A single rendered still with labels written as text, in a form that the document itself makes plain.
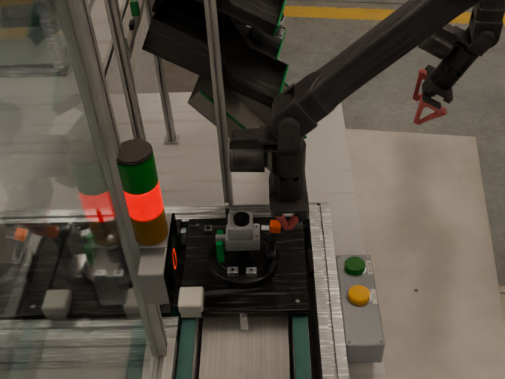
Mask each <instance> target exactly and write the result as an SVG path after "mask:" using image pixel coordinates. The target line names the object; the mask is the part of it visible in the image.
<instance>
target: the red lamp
mask: <svg viewBox="0 0 505 379"><path fill-rule="evenodd" d="M124 194H125V200H126V204H127V207H128V210H129V216H130V217H131V218H132V219H134V220H138V221H148V220H152V219H154V218H156V217H157V216H158V215H160V213H161V212H162V211H163V207H164V205H163V201H162V194H161V190H160V186H159V182H158V184H157V185H156V187H155V188H154V189H152V190H151V191H149V192H148V193H144V194H141V195H133V194H129V193H127V192H124Z"/></svg>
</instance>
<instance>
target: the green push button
mask: <svg viewBox="0 0 505 379"><path fill-rule="evenodd" d="M344 268H345V270H346V271H347V272H348V273H349V274H353V275H358V274H362V273H363V272H364V270H365V262H364V260H363V259H361V258H359V257H357V256H352V257H350V258H348V259H347V260H346V261H345V265H344Z"/></svg>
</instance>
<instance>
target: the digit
mask: <svg viewBox="0 0 505 379"><path fill-rule="evenodd" d="M170 258H171V265H172V269H173V273H174V280H176V274H177V262H178V256H177V249H176V244H175V240H174V233H173V238H172V244H171V255H170Z"/></svg>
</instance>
